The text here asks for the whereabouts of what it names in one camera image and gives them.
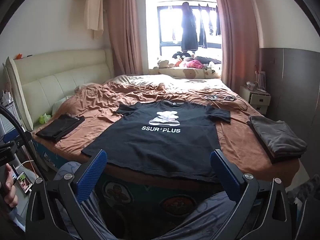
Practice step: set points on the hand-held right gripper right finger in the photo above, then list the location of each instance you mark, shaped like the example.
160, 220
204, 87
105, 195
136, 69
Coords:
225, 177

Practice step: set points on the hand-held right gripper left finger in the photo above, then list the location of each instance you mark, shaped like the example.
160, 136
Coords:
91, 177

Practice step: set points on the black t-shirt with pale bear print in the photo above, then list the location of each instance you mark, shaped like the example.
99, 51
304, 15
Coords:
155, 145

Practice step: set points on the folded black clothes pile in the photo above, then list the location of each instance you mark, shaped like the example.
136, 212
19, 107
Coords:
58, 127

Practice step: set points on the metal clothes hanger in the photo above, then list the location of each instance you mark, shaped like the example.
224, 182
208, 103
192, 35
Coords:
212, 97
228, 98

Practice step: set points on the person's left hand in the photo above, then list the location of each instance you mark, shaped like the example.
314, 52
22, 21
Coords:
8, 182

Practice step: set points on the blue printed mattress cover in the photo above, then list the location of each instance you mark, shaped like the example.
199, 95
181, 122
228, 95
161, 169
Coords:
117, 187

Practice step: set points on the smartphone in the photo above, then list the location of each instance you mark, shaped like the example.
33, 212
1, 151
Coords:
23, 181

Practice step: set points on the black folded garment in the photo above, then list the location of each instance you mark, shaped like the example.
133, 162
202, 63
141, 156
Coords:
262, 145

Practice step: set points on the green plastic bag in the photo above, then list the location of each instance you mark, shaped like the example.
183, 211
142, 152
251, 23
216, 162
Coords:
43, 118

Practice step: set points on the grey folded garment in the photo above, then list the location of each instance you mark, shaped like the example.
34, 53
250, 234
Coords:
278, 136

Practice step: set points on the grey fluffy cloth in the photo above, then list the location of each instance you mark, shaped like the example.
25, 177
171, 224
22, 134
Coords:
302, 192

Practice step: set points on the cream nightstand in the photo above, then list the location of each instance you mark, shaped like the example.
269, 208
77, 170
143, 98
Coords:
255, 100

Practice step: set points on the cream padded headboard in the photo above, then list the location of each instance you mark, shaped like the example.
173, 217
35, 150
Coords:
50, 80

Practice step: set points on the brown blanket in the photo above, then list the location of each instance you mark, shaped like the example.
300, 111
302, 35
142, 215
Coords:
140, 92

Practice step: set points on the orange star toy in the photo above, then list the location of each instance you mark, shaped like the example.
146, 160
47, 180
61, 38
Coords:
19, 55

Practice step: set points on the striped paper bag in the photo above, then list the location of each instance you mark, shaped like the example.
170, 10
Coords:
260, 78

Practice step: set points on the bear print long pillow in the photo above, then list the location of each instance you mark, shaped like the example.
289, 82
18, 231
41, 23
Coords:
190, 73

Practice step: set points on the pink plush toy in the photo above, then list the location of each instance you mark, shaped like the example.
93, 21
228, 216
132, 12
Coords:
193, 64

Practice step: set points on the dark cushion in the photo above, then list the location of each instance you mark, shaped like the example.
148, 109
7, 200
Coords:
207, 60

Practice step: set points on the pale plush toy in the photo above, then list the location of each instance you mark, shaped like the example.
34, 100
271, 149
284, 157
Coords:
163, 63

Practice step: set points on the black and white plush toy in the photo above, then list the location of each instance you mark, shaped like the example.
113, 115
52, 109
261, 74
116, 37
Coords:
180, 55

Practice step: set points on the pink curtain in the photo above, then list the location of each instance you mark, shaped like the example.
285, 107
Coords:
127, 30
237, 35

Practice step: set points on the dark hanging trousers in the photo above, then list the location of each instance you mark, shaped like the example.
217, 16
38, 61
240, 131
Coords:
202, 30

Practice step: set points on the black hanging jacket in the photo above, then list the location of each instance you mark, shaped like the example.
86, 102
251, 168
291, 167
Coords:
188, 27

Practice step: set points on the dark hanging small garments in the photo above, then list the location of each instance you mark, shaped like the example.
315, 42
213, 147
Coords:
213, 21

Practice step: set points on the window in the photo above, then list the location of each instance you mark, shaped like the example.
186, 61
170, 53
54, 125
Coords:
170, 22

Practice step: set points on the cream hanging cloth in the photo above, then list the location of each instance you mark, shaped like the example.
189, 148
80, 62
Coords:
94, 12

